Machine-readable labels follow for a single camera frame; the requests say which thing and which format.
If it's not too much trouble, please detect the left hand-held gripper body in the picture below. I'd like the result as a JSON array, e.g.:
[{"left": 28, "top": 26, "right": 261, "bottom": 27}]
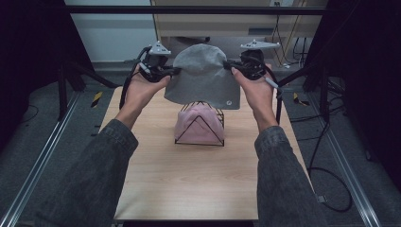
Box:
[{"left": 137, "top": 41, "right": 173, "bottom": 83}]

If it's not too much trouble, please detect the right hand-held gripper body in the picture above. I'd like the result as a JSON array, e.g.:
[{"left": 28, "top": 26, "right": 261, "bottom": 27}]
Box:
[{"left": 239, "top": 39, "right": 282, "bottom": 80}]

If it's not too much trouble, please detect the grey knit hat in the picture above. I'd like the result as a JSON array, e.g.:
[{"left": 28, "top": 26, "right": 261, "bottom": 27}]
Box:
[{"left": 164, "top": 43, "right": 241, "bottom": 111}]

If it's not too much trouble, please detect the pink knit hat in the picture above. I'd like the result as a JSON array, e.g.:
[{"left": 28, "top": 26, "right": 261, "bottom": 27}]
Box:
[{"left": 174, "top": 103, "right": 225, "bottom": 145}]

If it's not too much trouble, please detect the black wire rack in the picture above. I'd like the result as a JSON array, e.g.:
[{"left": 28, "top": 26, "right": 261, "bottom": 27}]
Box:
[{"left": 174, "top": 100, "right": 226, "bottom": 148}]

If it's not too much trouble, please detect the person's right hand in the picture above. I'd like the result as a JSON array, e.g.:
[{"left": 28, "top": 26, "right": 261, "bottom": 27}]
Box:
[{"left": 231, "top": 63, "right": 280, "bottom": 133}]

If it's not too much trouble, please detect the person's left hand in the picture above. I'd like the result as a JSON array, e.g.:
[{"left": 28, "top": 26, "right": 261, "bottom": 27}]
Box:
[{"left": 114, "top": 73, "right": 171, "bottom": 131}]

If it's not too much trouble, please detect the white cabinet panel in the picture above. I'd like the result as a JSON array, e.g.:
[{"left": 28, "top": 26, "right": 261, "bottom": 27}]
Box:
[{"left": 63, "top": 0, "right": 163, "bottom": 63}]

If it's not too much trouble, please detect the yellow black tape strip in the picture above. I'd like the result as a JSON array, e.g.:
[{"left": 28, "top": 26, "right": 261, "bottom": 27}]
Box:
[
  {"left": 91, "top": 91, "right": 104, "bottom": 109},
  {"left": 292, "top": 92, "right": 310, "bottom": 107}
]

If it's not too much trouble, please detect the black metal stand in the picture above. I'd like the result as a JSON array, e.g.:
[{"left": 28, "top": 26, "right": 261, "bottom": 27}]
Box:
[
  {"left": 57, "top": 59, "right": 119, "bottom": 122},
  {"left": 277, "top": 61, "right": 332, "bottom": 124}
]

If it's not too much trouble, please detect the black curtain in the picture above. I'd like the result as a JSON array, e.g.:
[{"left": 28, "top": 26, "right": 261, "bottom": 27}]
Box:
[
  {"left": 0, "top": 0, "right": 96, "bottom": 152},
  {"left": 304, "top": 0, "right": 401, "bottom": 183}
]

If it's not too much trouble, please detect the left hand-held gripper cable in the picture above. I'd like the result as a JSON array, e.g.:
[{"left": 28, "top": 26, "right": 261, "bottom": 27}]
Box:
[{"left": 118, "top": 46, "right": 152, "bottom": 111}]

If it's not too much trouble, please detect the hand-held gripper cable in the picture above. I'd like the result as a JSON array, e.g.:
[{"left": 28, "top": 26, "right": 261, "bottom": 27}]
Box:
[
  {"left": 118, "top": 46, "right": 152, "bottom": 111},
  {"left": 264, "top": 64, "right": 284, "bottom": 126}
]

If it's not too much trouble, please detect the yellow cable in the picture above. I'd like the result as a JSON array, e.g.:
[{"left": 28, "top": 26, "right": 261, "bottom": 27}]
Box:
[{"left": 271, "top": 0, "right": 307, "bottom": 68}]

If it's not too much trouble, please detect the right hand-held gripper cable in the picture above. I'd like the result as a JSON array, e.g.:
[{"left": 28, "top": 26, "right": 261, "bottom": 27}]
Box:
[{"left": 264, "top": 64, "right": 284, "bottom": 126}]

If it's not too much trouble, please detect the black horizontal frame bar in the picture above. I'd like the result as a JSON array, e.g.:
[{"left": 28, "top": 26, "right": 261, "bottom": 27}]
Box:
[{"left": 66, "top": 5, "right": 326, "bottom": 15}]

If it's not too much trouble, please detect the thin black floor cable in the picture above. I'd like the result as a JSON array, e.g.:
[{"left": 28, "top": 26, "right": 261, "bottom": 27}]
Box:
[{"left": 18, "top": 103, "right": 41, "bottom": 125}]

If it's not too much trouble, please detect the aluminium frame rail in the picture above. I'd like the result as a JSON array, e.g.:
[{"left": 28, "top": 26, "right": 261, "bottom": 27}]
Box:
[
  {"left": 0, "top": 91, "right": 80, "bottom": 227},
  {"left": 306, "top": 91, "right": 383, "bottom": 227}
]

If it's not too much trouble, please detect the black looped floor cable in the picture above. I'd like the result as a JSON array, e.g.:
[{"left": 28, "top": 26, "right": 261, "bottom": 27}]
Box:
[{"left": 306, "top": 165, "right": 354, "bottom": 213}]

